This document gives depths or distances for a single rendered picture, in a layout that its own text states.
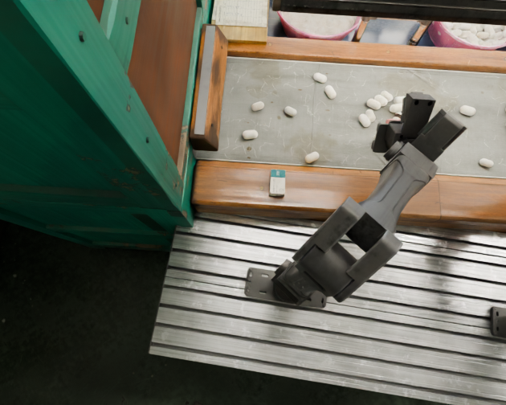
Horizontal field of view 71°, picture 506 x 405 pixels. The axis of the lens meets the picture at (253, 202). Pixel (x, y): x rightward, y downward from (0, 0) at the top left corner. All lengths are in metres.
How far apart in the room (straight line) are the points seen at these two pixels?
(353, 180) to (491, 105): 0.44
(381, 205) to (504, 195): 0.55
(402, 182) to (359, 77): 0.51
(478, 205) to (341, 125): 0.37
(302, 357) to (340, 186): 0.41
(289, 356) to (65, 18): 0.79
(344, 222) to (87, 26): 0.35
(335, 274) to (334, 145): 0.49
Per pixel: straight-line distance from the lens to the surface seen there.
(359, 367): 0.94
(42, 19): 0.30
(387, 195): 0.54
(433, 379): 1.01
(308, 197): 0.84
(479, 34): 1.26
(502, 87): 1.20
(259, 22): 1.05
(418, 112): 0.75
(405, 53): 1.09
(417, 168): 0.63
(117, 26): 0.43
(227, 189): 0.84
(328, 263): 0.49
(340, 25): 1.15
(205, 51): 0.90
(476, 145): 1.07
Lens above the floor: 1.56
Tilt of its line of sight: 75 degrees down
